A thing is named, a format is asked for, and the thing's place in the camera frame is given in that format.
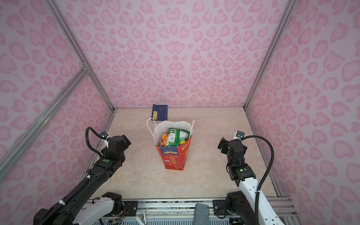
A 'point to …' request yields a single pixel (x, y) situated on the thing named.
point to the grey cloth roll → (201, 216)
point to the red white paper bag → (174, 158)
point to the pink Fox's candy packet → (163, 139)
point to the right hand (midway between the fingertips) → (230, 139)
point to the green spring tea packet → (176, 137)
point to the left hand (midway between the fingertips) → (117, 138)
